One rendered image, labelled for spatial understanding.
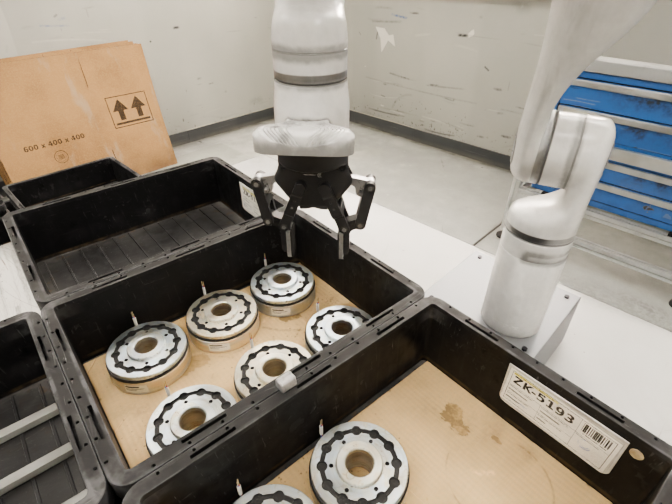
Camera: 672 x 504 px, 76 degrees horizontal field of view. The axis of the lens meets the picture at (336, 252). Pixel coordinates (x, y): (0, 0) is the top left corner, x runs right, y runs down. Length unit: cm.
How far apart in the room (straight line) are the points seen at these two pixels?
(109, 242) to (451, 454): 72
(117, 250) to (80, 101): 241
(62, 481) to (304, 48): 51
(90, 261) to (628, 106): 198
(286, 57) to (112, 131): 294
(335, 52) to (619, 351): 74
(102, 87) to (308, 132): 297
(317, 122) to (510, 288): 39
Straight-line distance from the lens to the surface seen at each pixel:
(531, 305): 69
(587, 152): 58
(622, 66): 215
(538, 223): 62
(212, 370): 63
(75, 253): 95
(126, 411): 62
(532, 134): 57
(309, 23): 40
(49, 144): 323
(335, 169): 46
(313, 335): 61
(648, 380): 93
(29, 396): 70
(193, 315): 67
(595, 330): 97
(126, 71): 338
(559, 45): 52
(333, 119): 42
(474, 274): 84
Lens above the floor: 130
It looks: 35 degrees down
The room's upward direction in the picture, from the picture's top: straight up
